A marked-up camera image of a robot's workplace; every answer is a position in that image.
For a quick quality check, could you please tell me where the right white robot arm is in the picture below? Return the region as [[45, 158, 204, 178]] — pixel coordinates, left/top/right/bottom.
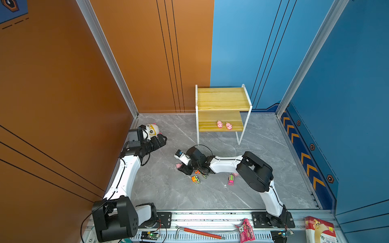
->
[[174, 146, 295, 230]]

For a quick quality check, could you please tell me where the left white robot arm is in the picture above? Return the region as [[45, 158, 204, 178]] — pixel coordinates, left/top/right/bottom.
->
[[91, 126, 167, 243]]

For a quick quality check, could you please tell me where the plush doll pink white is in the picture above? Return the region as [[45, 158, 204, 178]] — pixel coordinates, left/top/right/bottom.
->
[[146, 124, 160, 138]]

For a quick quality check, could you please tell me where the orange green toy truck bottom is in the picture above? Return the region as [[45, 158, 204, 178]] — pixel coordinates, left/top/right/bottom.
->
[[191, 175, 201, 184]]

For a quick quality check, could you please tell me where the pink toy truck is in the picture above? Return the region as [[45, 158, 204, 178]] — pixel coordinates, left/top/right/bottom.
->
[[228, 174, 235, 186]]

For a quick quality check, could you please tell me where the green circuit board left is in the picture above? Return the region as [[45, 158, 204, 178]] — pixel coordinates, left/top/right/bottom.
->
[[140, 231, 161, 242]]

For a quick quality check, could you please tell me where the pink snack packet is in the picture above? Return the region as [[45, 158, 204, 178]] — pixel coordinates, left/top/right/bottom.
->
[[235, 218, 256, 243]]

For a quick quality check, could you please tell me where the circuit board right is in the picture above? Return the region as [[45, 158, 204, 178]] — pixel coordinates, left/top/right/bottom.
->
[[271, 230, 294, 243]]

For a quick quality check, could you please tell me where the red white box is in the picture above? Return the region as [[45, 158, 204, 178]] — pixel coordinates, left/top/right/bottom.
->
[[305, 216, 338, 243]]

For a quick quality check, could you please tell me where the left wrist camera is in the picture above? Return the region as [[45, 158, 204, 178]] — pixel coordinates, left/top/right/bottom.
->
[[138, 125, 151, 140]]

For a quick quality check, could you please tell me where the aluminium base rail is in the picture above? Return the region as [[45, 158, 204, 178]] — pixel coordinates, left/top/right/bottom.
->
[[81, 209, 347, 243]]

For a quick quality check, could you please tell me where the red handled tool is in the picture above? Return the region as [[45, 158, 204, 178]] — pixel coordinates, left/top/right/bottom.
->
[[175, 227, 225, 240]]

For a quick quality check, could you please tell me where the white shelf frame with wood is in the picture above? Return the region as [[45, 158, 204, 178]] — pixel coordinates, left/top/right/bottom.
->
[[195, 85, 252, 145]]

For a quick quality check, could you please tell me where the aluminium corner post left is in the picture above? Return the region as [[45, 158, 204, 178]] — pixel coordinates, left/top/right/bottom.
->
[[76, 0, 139, 119]]

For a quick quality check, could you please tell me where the aluminium corner post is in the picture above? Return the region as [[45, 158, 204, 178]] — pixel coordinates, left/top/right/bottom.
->
[[275, 0, 349, 118], [76, 0, 139, 119]]

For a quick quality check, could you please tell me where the aluminium corner post right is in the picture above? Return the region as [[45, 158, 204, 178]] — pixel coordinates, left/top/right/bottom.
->
[[275, 0, 349, 118]]

